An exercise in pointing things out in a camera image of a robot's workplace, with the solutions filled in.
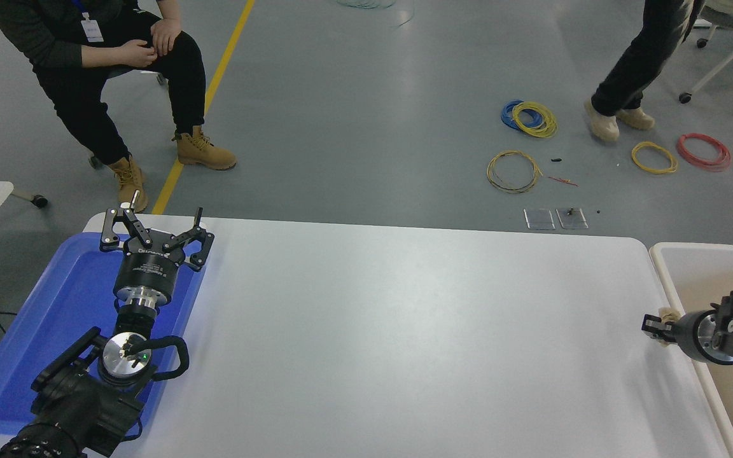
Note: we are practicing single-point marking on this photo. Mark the seated person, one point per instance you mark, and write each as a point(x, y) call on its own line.
point(74, 89)

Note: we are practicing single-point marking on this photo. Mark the seated person's right hand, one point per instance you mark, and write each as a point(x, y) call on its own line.
point(136, 54)

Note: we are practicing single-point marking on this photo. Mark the clear floor plate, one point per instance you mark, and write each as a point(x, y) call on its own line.
point(571, 218)
point(539, 218)

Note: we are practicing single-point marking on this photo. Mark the blue plastic tray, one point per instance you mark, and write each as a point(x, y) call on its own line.
point(55, 318)

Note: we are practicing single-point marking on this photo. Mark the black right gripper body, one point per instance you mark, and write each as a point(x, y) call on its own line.
point(686, 334)

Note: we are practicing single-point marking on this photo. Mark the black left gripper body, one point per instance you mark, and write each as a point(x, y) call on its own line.
point(149, 270)

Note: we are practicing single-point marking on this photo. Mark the standing person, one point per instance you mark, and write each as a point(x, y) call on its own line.
point(646, 57)

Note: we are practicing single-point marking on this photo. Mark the large pale bin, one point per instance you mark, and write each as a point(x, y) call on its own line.
point(710, 273)

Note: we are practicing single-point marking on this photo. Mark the tan paper ball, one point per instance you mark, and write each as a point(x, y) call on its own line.
point(669, 312)

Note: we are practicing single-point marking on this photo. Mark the seated person's left hand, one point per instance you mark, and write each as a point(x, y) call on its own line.
point(166, 35)

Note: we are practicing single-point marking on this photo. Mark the white id badge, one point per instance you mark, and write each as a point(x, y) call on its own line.
point(93, 30)

